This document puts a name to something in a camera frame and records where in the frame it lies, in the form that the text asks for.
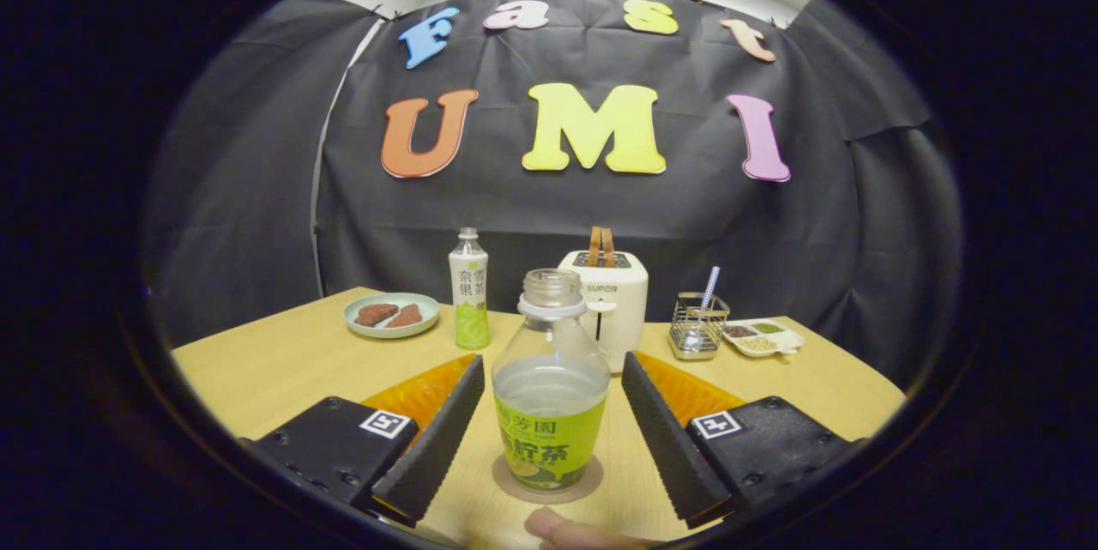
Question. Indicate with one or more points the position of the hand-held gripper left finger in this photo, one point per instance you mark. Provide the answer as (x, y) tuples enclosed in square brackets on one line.
[(437, 438)]

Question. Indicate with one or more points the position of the pale green plate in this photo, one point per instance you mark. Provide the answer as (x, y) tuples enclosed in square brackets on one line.
[(390, 333)]

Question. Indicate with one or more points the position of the green label juice bottle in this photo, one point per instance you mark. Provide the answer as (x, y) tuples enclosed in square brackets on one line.
[(549, 438)]

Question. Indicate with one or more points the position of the wooden table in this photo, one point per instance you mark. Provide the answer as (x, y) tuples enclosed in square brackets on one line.
[(283, 361)]

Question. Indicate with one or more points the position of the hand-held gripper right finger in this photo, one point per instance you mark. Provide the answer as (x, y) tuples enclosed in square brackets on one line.
[(665, 438)]

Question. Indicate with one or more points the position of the brown toast slice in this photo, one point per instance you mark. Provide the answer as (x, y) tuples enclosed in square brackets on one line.
[(600, 245)]

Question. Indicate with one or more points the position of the striped straw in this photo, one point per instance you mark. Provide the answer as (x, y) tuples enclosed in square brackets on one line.
[(710, 286)]

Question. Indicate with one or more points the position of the brown food piece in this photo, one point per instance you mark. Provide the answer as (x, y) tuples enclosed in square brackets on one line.
[(407, 317), (373, 315)]

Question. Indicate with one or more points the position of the white divided dish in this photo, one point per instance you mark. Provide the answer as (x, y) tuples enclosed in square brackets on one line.
[(763, 344)]

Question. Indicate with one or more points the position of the tall slim green drink bottle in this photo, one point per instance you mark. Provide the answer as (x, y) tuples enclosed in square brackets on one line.
[(469, 293)]

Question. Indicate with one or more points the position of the white toaster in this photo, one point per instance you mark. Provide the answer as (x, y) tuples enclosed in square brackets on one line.
[(624, 301)]

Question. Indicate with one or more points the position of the round brown coaster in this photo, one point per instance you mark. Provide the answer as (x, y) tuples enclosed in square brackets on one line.
[(590, 486)]

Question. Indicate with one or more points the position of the black backdrop cloth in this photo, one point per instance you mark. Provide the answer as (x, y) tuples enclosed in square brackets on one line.
[(549, 207)]

